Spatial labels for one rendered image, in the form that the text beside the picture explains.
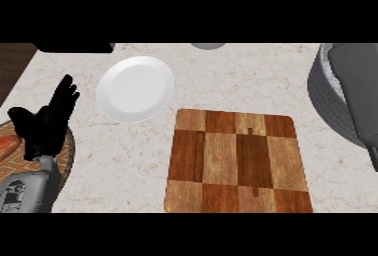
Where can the white oval plate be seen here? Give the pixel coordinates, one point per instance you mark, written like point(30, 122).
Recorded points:
point(135, 88)

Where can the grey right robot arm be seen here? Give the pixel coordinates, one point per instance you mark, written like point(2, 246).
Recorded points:
point(362, 90)

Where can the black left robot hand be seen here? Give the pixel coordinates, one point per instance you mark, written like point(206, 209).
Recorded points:
point(46, 126)

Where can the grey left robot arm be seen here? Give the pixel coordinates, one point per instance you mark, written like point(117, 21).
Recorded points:
point(27, 191)

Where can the orange vegetable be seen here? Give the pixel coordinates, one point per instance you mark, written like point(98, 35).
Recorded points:
point(8, 148)

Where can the black appliance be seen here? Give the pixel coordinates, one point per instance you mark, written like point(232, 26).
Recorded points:
point(74, 47)

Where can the grey round object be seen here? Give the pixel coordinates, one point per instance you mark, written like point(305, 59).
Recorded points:
point(209, 45)

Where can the round brown woven placemat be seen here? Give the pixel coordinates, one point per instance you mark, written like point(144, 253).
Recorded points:
point(21, 167)

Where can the checkered wooden cutting board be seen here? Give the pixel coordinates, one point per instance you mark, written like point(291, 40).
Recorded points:
point(237, 160)

